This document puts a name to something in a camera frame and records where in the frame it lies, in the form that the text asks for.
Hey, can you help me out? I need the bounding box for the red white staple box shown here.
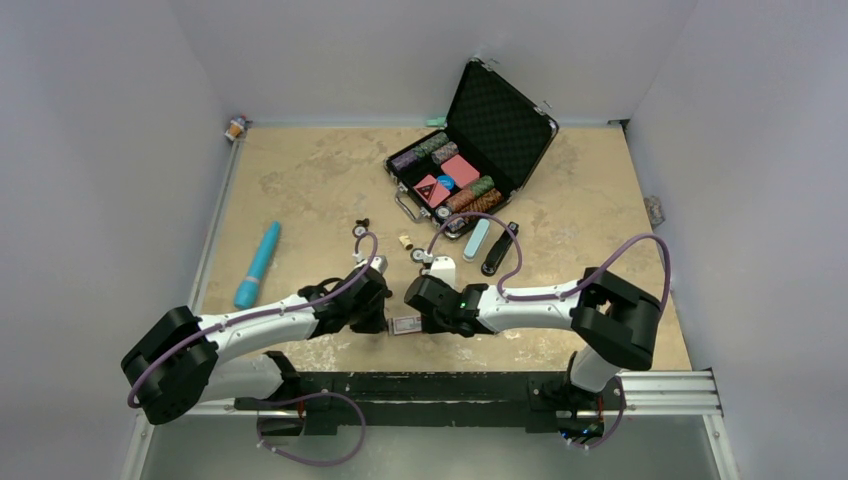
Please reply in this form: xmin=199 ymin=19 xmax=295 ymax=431
xmin=388 ymin=316 xmax=422 ymax=336

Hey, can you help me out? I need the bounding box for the black stapler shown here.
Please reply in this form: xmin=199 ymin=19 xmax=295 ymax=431
xmin=480 ymin=222 xmax=519 ymax=277

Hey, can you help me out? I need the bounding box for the light blue stapler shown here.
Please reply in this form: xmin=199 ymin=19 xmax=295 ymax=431
xmin=462 ymin=218 xmax=490 ymax=262

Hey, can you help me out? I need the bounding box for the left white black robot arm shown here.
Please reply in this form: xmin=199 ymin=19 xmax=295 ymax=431
xmin=120 ymin=256 xmax=390 ymax=425

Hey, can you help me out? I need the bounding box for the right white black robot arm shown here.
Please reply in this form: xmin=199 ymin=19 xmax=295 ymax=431
xmin=404 ymin=267 xmax=664 ymax=407

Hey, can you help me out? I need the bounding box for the blue poker chip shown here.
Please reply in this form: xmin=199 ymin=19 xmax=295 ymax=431
xmin=410 ymin=247 xmax=428 ymax=264

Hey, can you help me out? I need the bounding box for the cream chess piece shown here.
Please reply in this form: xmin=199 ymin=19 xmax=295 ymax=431
xmin=398 ymin=235 xmax=414 ymax=251

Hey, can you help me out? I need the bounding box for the brown poker chip left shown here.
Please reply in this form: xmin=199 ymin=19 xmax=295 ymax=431
xmin=352 ymin=225 xmax=368 ymax=239

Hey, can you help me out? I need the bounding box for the light blue marker tube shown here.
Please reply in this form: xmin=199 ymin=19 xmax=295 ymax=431
xmin=233 ymin=221 xmax=281 ymax=310

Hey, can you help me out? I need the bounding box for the pink card deck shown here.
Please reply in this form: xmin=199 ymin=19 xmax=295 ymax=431
xmin=440 ymin=154 xmax=480 ymax=188

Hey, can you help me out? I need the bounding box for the black poker chip case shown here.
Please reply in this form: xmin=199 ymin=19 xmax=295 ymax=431
xmin=383 ymin=57 xmax=559 ymax=239

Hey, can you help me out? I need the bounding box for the small orange bottle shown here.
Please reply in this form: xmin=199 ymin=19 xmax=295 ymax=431
xmin=224 ymin=115 xmax=250 ymax=142

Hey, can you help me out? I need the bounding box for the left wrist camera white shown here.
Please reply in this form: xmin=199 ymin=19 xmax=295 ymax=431
xmin=356 ymin=255 xmax=388 ymax=275

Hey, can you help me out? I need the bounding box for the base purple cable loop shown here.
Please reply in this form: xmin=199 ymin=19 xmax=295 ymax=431
xmin=255 ymin=392 xmax=369 ymax=468

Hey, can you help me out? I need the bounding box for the chip stack by wall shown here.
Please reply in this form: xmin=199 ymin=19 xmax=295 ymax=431
xmin=643 ymin=196 xmax=666 ymax=228

